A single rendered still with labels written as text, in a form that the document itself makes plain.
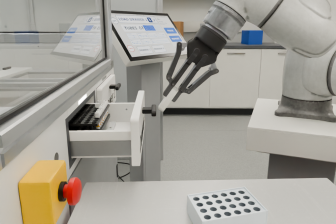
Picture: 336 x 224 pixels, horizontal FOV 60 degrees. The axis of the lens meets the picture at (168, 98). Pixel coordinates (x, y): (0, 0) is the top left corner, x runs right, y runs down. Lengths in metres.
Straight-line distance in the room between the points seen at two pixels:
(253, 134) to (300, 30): 0.33
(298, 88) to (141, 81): 0.87
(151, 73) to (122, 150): 1.04
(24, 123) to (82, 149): 0.24
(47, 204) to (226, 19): 0.51
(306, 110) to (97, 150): 0.66
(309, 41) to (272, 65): 3.11
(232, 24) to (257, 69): 3.10
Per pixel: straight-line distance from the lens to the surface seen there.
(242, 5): 0.71
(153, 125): 1.73
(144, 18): 1.68
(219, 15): 0.70
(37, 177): 0.46
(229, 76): 3.73
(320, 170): 1.07
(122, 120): 0.89
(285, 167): 1.06
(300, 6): 0.73
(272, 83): 3.88
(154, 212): 0.62
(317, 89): 0.99
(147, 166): 1.79
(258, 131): 0.88
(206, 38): 0.70
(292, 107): 1.03
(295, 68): 1.00
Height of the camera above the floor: 1.11
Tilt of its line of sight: 14 degrees down
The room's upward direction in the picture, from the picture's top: straight up
